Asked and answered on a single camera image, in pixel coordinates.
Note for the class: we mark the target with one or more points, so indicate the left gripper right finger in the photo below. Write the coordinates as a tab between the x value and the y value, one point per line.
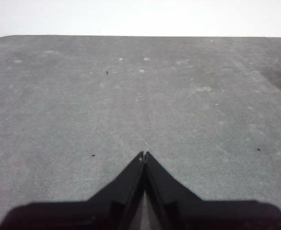
202	213

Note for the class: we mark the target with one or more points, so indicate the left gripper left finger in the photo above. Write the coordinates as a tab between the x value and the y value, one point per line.
95	213

